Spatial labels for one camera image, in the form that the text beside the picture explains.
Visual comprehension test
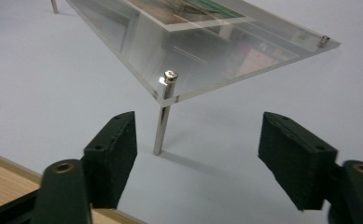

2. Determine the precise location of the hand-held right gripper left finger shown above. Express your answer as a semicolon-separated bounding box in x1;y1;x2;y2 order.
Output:
82;110;138;210

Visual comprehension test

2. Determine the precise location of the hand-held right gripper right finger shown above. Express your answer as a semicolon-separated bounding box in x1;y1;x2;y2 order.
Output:
258;111;339;212

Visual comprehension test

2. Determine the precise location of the clear acrylic photo frame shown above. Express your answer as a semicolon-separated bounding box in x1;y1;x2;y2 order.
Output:
50;0;342;157

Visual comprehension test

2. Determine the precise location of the white work board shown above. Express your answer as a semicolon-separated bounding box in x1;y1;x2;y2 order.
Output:
0;148;147;224

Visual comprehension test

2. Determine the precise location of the white board sheet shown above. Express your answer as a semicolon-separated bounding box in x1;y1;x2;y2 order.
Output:
0;0;363;224

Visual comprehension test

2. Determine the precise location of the painting print of boats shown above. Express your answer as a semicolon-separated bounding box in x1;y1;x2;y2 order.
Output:
127;0;246;26

